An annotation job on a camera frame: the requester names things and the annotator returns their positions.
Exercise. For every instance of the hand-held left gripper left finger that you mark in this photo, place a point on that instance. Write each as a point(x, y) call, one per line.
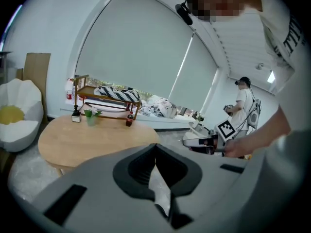
point(136, 169)

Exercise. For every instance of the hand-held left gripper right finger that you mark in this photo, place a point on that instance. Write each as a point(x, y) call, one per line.
point(179, 176)

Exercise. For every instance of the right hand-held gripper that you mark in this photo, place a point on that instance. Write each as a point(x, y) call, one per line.
point(224, 130)

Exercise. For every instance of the person's right forearm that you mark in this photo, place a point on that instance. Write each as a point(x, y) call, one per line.
point(262, 135)

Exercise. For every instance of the wooden coffee table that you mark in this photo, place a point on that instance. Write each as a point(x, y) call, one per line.
point(97, 139)

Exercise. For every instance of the white flower vase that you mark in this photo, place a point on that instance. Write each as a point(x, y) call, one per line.
point(199, 116)

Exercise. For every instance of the dark soda bottle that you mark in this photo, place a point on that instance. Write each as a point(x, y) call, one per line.
point(129, 120)

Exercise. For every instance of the grey roller blind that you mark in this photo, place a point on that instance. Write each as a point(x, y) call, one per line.
point(194, 81)
point(133, 45)

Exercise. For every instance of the glass with white flower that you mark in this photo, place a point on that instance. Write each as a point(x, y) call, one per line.
point(91, 121)

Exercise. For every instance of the pile of light clothes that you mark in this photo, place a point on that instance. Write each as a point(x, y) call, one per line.
point(162, 108)

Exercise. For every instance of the long ceiling light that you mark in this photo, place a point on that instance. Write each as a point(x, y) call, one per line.
point(271, 76)

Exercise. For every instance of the round ceiling fixture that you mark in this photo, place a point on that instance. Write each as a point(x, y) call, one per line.
point(259, 66)

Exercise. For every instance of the black white striped cushion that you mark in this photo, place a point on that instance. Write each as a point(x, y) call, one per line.
point(116, 93)

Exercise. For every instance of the small black bottle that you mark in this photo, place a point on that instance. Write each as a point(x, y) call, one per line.
point(76, 118)

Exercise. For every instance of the wooden rack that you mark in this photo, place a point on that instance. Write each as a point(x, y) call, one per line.
point(83, 91)

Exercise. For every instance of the red white bottle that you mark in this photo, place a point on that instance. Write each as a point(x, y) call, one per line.
point(69, 94)

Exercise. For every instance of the egg-shaped beanbag chair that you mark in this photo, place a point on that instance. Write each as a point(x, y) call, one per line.
point(22, 130)

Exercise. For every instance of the white printed T-shirt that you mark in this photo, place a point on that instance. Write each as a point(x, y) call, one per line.
point(286, 21)

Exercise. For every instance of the brown cardboard sheet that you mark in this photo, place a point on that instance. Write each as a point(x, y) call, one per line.
point(36, 67)

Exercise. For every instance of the black head-worn camera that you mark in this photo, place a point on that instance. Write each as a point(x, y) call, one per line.
point(184, 12)

